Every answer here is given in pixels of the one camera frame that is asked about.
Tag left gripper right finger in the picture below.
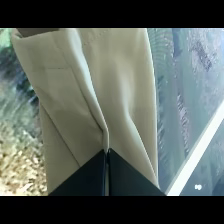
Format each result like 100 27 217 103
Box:
107 148 166 197

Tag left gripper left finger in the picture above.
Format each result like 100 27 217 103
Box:
49 149 108 197

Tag brown pants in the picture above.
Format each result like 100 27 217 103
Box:
10 28 161 197

